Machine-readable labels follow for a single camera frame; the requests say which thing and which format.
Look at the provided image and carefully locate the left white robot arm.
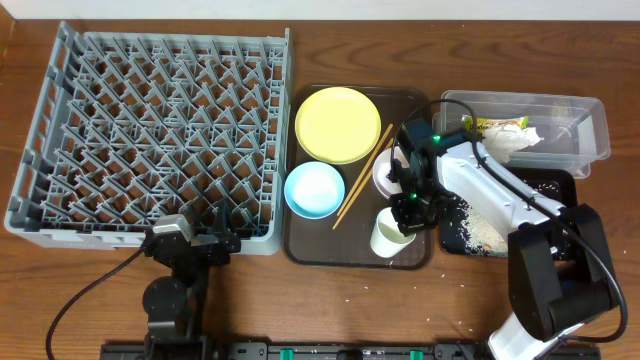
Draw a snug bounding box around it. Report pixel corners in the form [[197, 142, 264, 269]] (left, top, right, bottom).
[[142, 204, 241, 360]]

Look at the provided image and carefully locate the upper wooden chopstick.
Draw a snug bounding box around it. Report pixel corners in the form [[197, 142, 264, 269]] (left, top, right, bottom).
[[337, 124, 394, 216]]

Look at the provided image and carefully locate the brown serving tray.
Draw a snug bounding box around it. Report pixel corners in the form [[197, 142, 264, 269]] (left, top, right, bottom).
[[283, 86, 435, 270]]

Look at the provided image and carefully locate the black plastic tray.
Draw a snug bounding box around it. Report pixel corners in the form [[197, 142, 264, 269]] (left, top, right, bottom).
[[437, 166, 584, 263]]

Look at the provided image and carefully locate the white paper cup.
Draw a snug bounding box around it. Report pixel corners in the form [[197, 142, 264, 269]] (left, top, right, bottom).
[[370, 207, 416, 258]]

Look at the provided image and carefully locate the yellow round plate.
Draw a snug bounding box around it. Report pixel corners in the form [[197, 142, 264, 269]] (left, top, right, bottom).
[[294, 87, 382, 165]]

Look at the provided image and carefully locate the light blue bowl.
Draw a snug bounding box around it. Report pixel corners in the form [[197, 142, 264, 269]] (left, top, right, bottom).
[[284, 161, 346, 220]]

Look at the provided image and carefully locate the wooden chopstick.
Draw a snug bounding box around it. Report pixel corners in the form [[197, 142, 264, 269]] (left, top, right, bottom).
[[337, 124, 394, 216], [331, 166, 373, 230]]

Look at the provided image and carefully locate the clear plastic waste bin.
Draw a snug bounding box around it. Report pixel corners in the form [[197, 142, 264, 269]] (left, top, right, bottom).
[[442, 90, 611, 179]]

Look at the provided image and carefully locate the spilled rice pile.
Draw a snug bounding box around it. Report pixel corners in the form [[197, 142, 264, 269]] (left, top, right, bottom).
[[452, 179, 564, 259]]

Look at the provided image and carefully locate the grey plastic dish rack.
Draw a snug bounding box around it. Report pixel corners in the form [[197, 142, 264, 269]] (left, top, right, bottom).
[[4, 23, 294, 255]]

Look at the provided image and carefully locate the yellow green snack wrapper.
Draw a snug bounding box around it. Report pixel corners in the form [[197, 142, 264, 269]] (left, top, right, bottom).
[[461, 115, 529, 135]]

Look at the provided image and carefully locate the lower wooden chopstick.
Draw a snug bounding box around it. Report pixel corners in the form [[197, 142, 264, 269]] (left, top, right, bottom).
[[331, 166, 373, 230]]

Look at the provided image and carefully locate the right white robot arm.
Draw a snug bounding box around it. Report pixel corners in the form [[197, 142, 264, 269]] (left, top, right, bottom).
[[390, 133, 629, 359]]

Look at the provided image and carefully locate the white napkin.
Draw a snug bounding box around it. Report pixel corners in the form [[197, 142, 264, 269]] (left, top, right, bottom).
[[482, 124, 542, 164]]

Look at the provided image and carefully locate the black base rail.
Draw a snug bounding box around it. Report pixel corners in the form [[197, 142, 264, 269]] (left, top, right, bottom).
[[99, 341, 602, 360]]

